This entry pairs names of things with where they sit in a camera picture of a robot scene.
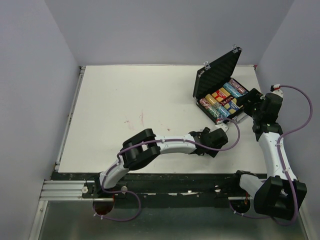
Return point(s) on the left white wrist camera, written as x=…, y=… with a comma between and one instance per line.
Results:
x=221, y=125

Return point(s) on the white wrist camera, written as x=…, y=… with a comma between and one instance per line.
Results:
x=221, y=125
x=276, y=89

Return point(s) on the aluminium frame rail left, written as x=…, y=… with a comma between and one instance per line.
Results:
x=62, y=190

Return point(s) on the gold chip row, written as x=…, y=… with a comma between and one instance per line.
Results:
x=211, y=100

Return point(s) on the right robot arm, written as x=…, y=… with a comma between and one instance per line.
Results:
x=281, y=194

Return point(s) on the red white chip row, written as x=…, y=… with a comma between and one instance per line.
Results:
x=205, y=104

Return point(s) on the red card deck box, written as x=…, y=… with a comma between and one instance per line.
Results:
x=221, y=94

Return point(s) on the black poker case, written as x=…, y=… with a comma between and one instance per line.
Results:
x=213, y=75

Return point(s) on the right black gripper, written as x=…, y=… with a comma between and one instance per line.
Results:
x=254, y=96

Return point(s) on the aluminium table edge rail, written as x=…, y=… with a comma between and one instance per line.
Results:
x=82, y=70

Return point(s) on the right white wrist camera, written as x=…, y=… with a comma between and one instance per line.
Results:
x=276, y=89

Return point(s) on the light blue chip stack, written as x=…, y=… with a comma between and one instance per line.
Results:
x=235, y=93
x=223, y=111
x=229, y=88

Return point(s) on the green blue chip row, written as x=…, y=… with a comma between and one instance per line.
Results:
x=215, y=113

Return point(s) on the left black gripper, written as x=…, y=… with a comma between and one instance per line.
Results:
x=205, y=131

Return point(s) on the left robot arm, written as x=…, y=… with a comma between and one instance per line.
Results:
x=141, y=149

